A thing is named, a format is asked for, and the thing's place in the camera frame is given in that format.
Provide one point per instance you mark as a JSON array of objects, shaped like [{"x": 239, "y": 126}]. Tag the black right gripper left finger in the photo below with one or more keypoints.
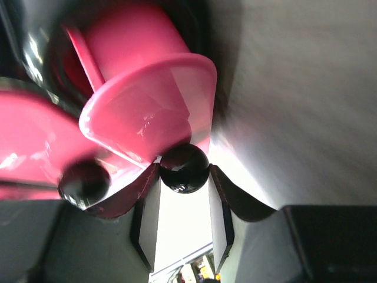
[{"x": 46, "y": 239}]

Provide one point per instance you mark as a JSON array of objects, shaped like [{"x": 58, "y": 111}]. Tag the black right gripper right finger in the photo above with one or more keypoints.
[{"x": 253, "y": 242}]

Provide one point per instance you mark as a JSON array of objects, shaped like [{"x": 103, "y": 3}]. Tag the pink drawer tray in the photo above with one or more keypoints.
[{"x": 39, "y": 140}]

